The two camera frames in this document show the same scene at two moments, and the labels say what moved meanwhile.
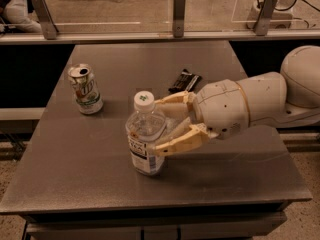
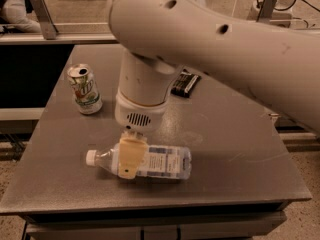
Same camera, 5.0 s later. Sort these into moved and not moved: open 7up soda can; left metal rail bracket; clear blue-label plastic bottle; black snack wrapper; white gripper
Moved: white gripper; clear blue-label plastic bottle
Not moved: black snack wrapper; left metal rail bracket; open 7up soda can
